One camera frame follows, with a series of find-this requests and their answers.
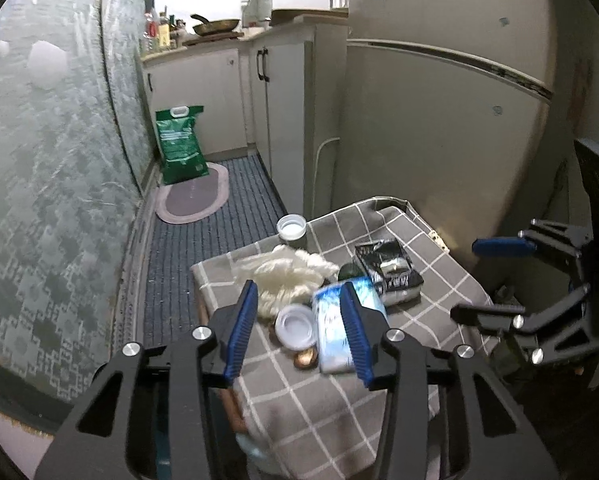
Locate dark green avocado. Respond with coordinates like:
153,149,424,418
337,262,365,282

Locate grey checked tablecloth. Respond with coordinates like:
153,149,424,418
192,196,495,479

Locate brown walnut shell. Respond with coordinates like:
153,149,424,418
293,347,319,370

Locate oval pink grey mat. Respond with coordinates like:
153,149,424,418
155,162,230,226

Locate white refrigerator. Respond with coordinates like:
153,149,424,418
333,0,566,269

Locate bottles on counter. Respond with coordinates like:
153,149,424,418
141,10,186,55

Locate white kitchen cabinets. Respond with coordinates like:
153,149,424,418
142,13,348,218

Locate green rice bag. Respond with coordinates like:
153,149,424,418
155,105,209,185

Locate frying pan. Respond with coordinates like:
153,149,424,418
190,14,240,37

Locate white plastic lid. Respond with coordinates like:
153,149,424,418
274,304,318,351

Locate white plastic bag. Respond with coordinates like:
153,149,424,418
232,245,339,320

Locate black white snack wrapper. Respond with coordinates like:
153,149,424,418
355,238,424,307

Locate frosted glass sliding door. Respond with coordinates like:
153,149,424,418
0,0,154,432

